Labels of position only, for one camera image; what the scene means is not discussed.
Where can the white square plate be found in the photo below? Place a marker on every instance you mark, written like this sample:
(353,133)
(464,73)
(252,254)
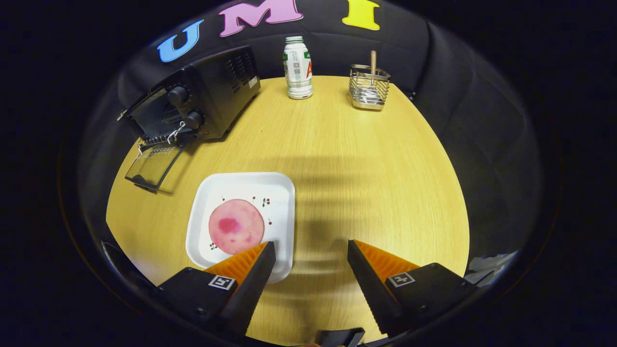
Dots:
(241,185)

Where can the pink round ham slice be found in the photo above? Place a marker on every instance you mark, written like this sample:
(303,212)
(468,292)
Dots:
(236,226)

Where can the white crumpled paper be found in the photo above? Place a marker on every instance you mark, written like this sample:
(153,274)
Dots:
(487,265)

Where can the black toaster oven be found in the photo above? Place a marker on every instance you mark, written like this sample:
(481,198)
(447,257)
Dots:
(217,96)

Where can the white drink bottle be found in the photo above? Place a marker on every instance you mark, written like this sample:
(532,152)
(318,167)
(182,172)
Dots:
(297,72)

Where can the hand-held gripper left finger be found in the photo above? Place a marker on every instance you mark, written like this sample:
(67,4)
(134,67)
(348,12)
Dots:
(250,294)

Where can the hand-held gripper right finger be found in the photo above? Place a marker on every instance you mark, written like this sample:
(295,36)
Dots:
(373,294)

